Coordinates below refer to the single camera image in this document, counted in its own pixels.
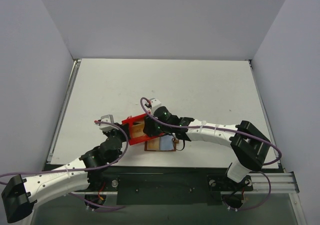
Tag red plastic bin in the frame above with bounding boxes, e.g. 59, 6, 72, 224
121, 113, 165, 146

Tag gold card with chip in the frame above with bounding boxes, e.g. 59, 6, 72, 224
146, 139, 160, 151

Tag brown leather card holder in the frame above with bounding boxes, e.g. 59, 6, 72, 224
144, 135, 179, 152

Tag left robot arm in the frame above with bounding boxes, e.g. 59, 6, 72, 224
1, 121, 130, 224

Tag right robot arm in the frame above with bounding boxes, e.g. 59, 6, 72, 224
142, 105, 270, 190

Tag gold cards in bin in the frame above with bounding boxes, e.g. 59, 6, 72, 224
131, 123, 145, 138

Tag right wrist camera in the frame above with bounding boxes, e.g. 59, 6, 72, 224
144, 98, 162, 113

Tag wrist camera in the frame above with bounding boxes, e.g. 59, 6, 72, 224
94, 114, 114, 133
144, 98, 162, 113

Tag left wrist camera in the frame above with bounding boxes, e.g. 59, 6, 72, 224
94, 114, 114, 133

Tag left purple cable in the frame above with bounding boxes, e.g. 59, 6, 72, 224
0, 121, 131, 213

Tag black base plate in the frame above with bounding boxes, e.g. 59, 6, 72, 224
84, 166, 253, 206

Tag aluminium table frame rail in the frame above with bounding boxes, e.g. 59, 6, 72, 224
29, 58, 300, 195

